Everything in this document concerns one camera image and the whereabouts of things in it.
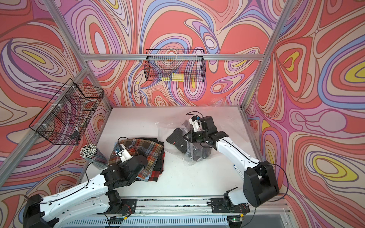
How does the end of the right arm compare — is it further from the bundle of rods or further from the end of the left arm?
the bundle of rods

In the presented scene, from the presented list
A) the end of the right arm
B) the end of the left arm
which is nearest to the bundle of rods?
the end of the left arm

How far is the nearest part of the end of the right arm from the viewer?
61cm
